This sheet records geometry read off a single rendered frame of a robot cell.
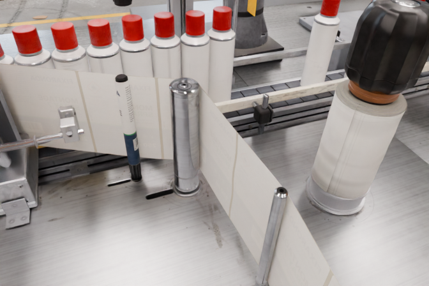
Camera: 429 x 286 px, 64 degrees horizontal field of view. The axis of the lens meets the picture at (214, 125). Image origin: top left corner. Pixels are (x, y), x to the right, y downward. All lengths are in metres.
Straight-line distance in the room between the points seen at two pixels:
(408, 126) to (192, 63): 0.51
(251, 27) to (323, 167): 0.58
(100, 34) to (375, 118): 0.40
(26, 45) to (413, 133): 0.76
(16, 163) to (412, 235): 0.57
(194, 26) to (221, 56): 0.08
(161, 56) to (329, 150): 0.31
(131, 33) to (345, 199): 0.41
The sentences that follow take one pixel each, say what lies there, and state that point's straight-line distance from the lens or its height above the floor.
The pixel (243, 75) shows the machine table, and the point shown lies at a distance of 0.94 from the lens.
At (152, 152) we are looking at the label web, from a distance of 0.54.
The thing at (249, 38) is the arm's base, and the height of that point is 0.89.
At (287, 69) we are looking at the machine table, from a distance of 0.99.
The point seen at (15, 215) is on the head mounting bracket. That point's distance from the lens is 0.57.
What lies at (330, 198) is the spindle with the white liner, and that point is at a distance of 0.54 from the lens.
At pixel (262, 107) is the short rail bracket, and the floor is 0.92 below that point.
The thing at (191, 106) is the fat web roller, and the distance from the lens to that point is 0.43.
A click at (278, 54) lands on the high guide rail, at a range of 0.77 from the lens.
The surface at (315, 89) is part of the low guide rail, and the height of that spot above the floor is 0.91.
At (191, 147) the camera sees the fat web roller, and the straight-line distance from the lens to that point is 0.47.
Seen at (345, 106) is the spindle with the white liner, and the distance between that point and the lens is 0.44.
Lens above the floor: 1.29
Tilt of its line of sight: 38 degrees down
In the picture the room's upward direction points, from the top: 2 degrees clockwise
